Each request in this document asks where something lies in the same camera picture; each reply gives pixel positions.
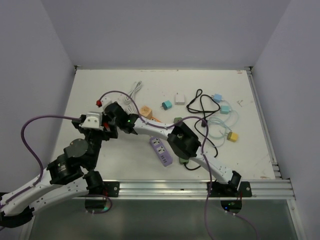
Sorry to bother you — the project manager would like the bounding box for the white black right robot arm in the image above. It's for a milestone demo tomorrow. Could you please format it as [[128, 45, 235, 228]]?
[[103, 102, 242, 197]]

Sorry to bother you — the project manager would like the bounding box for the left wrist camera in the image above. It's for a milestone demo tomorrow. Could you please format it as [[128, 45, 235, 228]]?
[[80, 111, 103, 131]]

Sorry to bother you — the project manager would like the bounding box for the red cube socket adapter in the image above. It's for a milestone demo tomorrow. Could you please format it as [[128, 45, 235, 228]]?
[[102, 122, 111, 131]]

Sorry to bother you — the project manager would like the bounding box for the blue charger plug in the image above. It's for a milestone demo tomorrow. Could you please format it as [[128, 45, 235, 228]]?
[[211, 93, 222, 103]]

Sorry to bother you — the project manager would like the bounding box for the yellow USB charger plug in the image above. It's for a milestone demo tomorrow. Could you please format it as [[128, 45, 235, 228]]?
[[226, 131, 239, 143]]

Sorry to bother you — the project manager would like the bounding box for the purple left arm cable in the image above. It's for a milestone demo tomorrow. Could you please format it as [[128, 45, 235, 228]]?
[[0, 114, 113, 231]]

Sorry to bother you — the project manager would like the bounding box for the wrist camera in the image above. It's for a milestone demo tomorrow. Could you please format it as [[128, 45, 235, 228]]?
[[96, 96, 113, 108], [80, 111, 103, 131]]

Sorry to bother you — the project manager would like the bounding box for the green power strip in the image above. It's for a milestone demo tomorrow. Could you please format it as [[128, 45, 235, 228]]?
[[173, 117, 189, 165]]

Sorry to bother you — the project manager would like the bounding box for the teal small plug adapter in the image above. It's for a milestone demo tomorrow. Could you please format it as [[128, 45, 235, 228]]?
[[161, 100, 173, 111]]

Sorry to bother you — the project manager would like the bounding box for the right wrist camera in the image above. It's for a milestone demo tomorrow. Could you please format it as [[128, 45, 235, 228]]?
[[96, 96, 113, 108]]

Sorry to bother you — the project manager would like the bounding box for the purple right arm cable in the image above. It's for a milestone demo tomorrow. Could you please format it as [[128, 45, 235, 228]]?
[[98, 90, 258, 240]]

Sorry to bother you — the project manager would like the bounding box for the white charger plug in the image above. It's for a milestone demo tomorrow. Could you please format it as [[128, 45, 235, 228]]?
[[174, 92, 186, 106]]

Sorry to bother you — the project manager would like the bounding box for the teal charger plug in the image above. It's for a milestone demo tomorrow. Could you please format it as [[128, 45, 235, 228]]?
[[220, 105, 231, 115]]

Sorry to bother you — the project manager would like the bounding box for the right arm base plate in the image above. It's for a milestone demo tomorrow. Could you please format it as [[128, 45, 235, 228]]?
[[206, 181, 253, 198]]

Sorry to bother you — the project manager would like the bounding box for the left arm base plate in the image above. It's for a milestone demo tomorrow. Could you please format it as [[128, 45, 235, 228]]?
[[101, 181, 120, 198]]

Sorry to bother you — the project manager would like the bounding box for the aluminium rail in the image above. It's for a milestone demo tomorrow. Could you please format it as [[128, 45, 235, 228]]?
[[31, 177, 296, 200]]

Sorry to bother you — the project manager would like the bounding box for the beige cube socket adapter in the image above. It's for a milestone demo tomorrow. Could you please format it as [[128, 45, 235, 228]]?
[[139, 105, 153, 120]]

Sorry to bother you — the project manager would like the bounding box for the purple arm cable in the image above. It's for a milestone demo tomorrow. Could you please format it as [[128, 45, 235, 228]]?
[[98, 90, 258, 240], [0, 114, 113, 231]]

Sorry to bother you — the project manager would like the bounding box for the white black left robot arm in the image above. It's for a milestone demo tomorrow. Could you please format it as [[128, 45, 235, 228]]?
[[0, 114, 118, 228]]

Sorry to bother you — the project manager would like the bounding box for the purple socket adapter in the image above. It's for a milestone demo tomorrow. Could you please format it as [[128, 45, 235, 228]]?
[[149, 137, 173, 167]]

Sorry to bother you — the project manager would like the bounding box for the white bundled cable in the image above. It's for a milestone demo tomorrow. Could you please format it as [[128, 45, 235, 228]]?
[[123, 80, 144, 116]]

